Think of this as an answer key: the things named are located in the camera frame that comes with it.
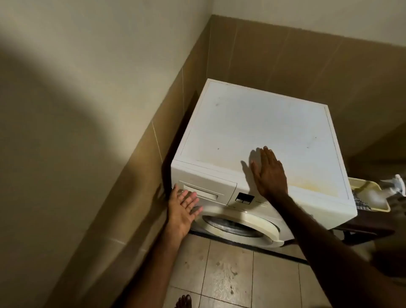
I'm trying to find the person's right hand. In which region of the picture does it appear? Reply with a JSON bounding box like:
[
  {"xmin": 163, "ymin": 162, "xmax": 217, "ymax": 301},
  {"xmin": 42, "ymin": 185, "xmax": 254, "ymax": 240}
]
[{"xmin": 250, "ymin": 146, "xmax": 289, "ymax": 204}]

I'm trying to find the person's left hand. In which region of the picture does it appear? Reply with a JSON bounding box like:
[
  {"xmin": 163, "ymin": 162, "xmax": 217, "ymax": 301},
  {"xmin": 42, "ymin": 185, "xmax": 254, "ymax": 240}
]
[{"xmin": 165, "ymin": 183, "xmax": 204, "ymax": 242}]

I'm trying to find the white detergent drawer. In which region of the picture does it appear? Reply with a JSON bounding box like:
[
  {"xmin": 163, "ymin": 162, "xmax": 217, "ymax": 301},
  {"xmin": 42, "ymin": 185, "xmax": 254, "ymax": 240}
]
[{"xmin": 178, "ymin": 180, "xmax": 238, "ymax": 207}]

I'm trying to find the white washing machine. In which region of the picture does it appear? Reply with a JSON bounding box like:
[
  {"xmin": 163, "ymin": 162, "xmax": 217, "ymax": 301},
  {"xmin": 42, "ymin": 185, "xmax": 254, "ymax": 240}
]
[{"xmin": 170, "ymin": 78, "xmax": 358, "ymax": 248}]

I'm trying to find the person's left forearm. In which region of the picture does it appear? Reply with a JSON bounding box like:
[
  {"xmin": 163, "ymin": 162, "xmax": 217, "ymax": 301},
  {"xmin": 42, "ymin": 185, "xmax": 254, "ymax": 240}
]
[{"xmin": 122, "ymin": 228, "xmax": 191, "ymax": 308}]

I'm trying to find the person's right forearm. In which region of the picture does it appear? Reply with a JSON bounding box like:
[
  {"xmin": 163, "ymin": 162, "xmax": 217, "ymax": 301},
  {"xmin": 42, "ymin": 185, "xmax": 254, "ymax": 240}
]
[{"xmin": 269, "ymin": 192, "xmax": 406, "ymax": 308}]

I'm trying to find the person's left foot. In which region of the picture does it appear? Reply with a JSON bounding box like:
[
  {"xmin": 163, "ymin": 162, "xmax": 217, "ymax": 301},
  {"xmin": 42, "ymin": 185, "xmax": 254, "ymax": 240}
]
[{"xmin": 175, "ymin": 294, "xmax": 193, "ymax": 308}]

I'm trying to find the checkered cloth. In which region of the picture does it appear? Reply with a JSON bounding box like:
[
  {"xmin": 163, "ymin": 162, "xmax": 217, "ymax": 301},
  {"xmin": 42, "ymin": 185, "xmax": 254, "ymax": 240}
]
[{"xmin": 352, "ymin": 190, "xmax": 372, "ymax": 212}]

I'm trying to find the cream plastic tray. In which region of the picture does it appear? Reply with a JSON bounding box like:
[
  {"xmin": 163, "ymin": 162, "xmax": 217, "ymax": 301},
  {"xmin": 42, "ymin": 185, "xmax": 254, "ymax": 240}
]
[{"xmin": 348, "ymin": 177, "xmax": 391, "ymax": 212}]

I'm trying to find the white spray bottle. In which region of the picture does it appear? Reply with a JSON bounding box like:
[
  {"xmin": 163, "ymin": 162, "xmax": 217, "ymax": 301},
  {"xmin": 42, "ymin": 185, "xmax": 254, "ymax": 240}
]
[{"xmin": 380, "ymin": 173, "xmax": 406, "ymax": 197}]

